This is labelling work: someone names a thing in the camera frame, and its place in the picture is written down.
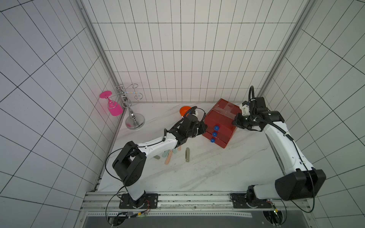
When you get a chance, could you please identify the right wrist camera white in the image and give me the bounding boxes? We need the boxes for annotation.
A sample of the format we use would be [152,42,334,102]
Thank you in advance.
[240,102,250,116]

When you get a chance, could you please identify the chrome glass rack stand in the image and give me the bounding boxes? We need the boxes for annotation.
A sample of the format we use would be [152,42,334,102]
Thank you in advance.
[116,84,145,130]

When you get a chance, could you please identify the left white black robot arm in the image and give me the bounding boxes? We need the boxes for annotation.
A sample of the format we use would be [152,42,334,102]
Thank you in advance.
[112,112,207,205]

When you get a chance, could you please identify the pink wine glass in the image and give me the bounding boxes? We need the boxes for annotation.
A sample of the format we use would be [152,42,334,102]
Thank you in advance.
[99,91,123,116]

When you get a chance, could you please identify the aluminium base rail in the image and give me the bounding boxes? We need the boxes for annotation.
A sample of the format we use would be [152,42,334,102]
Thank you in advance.
[81,192,309,218]

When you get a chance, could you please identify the red top drawer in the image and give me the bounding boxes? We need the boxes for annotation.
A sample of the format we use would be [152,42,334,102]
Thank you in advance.
[204,110,236,137]

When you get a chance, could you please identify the red three-drawer cabinet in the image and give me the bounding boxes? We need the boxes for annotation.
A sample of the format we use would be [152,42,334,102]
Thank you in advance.
[203,98,241,149]

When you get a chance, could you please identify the orange bowl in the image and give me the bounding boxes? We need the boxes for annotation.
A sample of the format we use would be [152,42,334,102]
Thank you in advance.
[179,106,191,117]

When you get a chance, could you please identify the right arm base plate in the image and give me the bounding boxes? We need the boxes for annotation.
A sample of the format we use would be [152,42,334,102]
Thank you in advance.
[230,193,271,209]

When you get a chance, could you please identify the peach knife lower diagonal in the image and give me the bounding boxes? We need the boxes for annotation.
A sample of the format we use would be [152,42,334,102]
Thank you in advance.
[164,150,173,165]

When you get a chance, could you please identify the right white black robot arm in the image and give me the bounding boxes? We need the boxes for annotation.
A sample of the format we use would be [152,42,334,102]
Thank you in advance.
[232,97,327,204]

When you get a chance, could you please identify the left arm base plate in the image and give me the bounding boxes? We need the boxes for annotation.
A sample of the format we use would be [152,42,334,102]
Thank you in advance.
[119,193,159,210]

